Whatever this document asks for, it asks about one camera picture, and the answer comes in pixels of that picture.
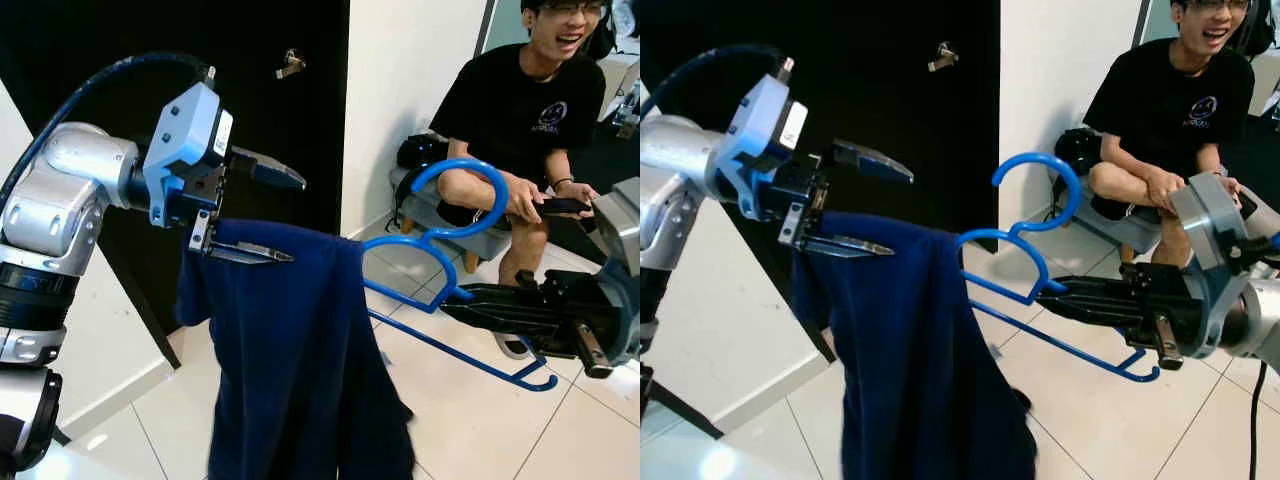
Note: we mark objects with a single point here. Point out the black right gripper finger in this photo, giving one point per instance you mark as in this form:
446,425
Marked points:
1100,286
500,294
495,317
1090,309

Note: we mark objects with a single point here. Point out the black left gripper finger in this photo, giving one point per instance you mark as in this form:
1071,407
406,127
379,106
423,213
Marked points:
875,163
270,172
848,246
245,252

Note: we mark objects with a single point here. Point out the navy golfer print garment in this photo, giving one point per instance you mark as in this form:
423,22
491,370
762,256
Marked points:
910,360
290,360

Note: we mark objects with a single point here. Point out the blue plastic hanger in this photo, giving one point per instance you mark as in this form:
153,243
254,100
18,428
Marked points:
1040,158
455,164

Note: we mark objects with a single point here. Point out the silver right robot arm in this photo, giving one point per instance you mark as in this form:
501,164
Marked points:
1255,320

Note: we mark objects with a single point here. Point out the grey slipper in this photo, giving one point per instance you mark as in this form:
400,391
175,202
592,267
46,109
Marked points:
510,346

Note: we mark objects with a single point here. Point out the grey cushioned stool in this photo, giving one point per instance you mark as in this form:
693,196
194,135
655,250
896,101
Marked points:
425,215
1075,215

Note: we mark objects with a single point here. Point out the black phone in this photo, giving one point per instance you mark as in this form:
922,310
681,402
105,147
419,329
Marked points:
560,207

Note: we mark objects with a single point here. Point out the black bag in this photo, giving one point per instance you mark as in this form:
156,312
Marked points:
420,150
1075,148

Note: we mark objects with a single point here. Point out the person in black shirt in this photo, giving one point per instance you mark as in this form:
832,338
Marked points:
1170,105
520,110

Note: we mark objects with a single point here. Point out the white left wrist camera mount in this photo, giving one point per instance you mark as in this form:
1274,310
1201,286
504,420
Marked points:
760,130
185,140

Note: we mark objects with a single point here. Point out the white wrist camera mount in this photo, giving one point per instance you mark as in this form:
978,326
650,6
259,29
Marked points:
1205,215
615,220
185,140
760,130

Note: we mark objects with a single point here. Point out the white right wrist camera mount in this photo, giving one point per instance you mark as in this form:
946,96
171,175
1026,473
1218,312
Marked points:
1205,215
615,220

